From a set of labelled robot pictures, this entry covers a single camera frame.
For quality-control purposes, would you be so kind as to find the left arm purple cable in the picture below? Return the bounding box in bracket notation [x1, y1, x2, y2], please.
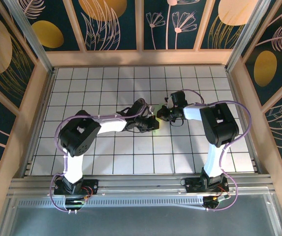
[47, 98, 154, 214]

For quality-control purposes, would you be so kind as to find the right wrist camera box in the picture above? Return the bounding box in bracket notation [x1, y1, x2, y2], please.
[164, 90, 188, 108]

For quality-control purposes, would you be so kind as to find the aluminium extrusion rail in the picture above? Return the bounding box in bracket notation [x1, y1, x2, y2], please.
[9, 174, 274, 197]

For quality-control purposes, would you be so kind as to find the white grid mat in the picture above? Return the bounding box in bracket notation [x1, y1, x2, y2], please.
[30, 66, 257, 176]

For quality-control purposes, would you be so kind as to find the grey slotted cable duct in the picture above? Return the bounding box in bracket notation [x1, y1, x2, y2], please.
[17, 196, 205, 208]

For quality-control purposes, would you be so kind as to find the grey metal panel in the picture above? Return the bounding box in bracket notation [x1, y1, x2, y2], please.
[6, 193, 282, 236]

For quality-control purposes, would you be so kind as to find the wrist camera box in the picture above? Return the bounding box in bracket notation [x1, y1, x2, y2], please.
[130, 98, 155, 118]
[164, 90, 188, 108]

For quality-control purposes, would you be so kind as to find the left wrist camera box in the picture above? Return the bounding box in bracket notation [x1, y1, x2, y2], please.
[130, 98, 155, 118]

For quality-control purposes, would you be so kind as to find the white flat cable strip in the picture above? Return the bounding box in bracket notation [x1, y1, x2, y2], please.
[172, 202, 209, 211]

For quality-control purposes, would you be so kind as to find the aluminium corner post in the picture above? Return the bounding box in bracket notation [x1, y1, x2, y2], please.
[2, 0, 56, 74]
[225, 0, 272, 72]

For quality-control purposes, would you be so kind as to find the small black electronics module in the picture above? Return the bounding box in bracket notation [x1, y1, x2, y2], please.
[202, 194, 231, 210]
[64, 194, 94, 212]

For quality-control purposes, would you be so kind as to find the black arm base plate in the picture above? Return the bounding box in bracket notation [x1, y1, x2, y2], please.
[184, 177, 230, 194]
[54, 178, 99, 196]

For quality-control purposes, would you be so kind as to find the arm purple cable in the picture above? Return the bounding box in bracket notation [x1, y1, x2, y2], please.
[180, 88, 251, 212]
[47, 98, 154, 214]

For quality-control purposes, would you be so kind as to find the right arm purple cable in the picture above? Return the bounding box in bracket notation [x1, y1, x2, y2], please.
[180, 88, 251, 212]

